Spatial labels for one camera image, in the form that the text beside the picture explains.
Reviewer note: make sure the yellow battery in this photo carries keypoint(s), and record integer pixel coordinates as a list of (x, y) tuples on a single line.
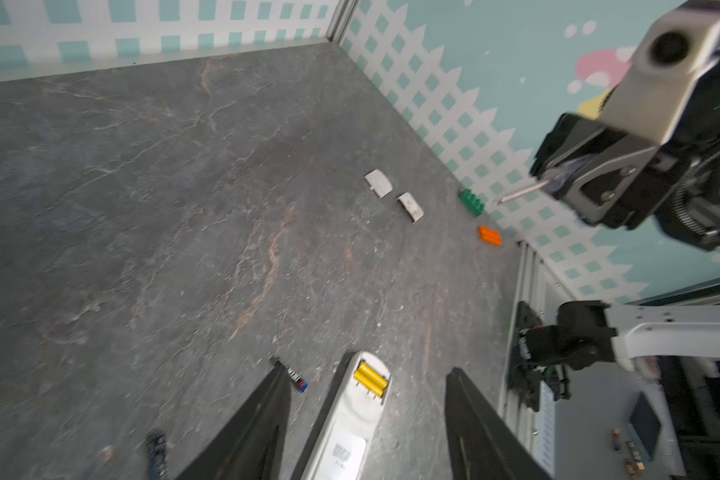
[(374, 383), (364, 366)]

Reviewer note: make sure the white battery cover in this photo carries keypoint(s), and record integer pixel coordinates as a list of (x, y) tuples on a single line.
[(379, 183), (411, 206)]

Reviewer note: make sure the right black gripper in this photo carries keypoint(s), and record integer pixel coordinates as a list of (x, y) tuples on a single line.
[(607, 176)]

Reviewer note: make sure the white air conditioner remote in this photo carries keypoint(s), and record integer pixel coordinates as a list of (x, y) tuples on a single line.
[(344, 442)]

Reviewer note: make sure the small orange brick right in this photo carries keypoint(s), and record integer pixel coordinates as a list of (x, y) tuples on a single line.
[(490, 236)]

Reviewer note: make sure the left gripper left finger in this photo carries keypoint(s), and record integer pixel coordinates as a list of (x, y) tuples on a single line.
[(251, 444)]

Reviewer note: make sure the lower yellow battery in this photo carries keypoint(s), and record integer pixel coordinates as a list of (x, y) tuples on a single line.
[(374, 383)]

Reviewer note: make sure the black AAA battery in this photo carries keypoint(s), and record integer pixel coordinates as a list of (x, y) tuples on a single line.
[(297, 380), (157, 456)]

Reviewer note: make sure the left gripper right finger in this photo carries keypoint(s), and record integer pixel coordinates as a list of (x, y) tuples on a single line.
[(481, 446)]

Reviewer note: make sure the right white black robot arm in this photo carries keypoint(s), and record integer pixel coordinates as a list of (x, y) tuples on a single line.
[(676, 248)]

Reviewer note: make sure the upper yellow battery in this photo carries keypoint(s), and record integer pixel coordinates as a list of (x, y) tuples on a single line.
[(364, 366)]

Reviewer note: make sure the green toy brick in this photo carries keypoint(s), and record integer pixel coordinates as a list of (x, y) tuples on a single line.
[(472, 202)]

